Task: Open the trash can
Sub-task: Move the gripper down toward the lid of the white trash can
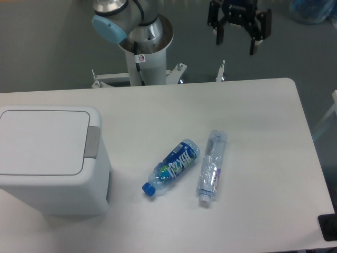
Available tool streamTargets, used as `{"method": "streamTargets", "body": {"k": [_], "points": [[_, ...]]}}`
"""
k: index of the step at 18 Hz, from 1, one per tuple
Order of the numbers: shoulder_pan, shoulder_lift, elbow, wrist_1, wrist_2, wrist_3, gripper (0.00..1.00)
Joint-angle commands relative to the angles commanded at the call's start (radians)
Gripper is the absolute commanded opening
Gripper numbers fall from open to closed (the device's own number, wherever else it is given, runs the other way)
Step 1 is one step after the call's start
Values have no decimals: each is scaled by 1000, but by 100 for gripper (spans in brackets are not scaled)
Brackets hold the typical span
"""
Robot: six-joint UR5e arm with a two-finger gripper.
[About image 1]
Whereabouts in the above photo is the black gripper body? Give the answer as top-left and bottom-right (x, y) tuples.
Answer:
(220, 0), (257, 28)

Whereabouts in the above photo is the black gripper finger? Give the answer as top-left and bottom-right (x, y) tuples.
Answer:
(249, 8), (272, 55)
(207, 1), (224, 45)

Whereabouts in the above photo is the white plastic trash can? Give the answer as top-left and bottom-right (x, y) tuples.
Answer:
(1, 105), (111, 216)

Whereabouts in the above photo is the blue plastic bag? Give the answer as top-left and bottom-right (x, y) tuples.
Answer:
(289, 0), (336, 25)

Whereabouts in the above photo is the clear plastic water bottle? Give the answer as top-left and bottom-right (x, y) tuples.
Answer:
(196, 130), (227, 207)

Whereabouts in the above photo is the blue label plastic bottle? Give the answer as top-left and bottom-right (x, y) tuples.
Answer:
(142, 139), (200, 197)

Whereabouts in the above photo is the black table clamp device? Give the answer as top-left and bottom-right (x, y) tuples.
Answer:
(318, 213), (336, 241)

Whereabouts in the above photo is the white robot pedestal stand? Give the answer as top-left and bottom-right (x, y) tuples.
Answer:
(92, 14), (187, 88)

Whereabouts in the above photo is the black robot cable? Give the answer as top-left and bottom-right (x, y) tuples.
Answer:
(132, 41), (146, 86)

